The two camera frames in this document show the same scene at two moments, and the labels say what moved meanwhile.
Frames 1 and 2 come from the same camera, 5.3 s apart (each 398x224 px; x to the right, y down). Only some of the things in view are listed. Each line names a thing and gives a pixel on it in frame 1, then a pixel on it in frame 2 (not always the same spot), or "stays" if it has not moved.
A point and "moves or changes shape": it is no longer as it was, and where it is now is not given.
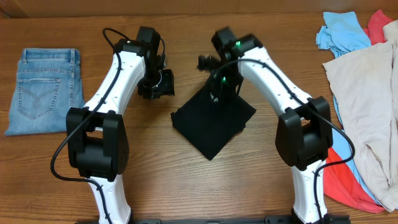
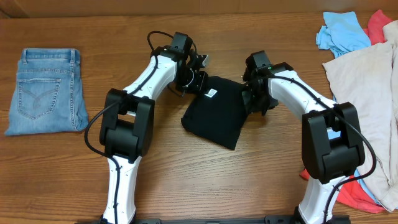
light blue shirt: x=342 y=34 stays
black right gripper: x=221 y=93 -> x=247 y=98
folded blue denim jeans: x=48 y=83 stays
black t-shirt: x=208 y=125 moves or changes shape
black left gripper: x=168 y=86 -> x=199 y=85
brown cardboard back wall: x=188 y=9 stays
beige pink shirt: x=366 y=84 stays
